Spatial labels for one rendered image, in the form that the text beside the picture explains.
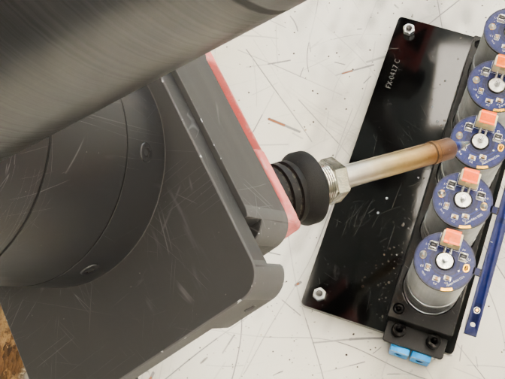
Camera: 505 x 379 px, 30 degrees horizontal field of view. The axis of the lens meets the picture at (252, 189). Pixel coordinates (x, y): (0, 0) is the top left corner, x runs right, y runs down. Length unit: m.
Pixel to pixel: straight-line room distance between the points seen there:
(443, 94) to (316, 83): 0.06
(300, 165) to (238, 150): 0.09
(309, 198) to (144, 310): 0.11
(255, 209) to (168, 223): 0.02
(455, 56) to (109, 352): 0.31
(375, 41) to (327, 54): 0.03
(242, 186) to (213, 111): 0.02
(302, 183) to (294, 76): 0.20
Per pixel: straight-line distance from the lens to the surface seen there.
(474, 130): 0.42
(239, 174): 0.21
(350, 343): 0.44
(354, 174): 0.32
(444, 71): 0.48
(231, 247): 0.20
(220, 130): 0.22
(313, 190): 0.30
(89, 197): 0.19
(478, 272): 0.39
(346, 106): 0.48
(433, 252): 0.39
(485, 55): 0.44
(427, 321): 0.43
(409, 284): 0.41
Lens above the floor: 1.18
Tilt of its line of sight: 69 degrees down
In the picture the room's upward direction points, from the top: 7 degrees counter-clockwise
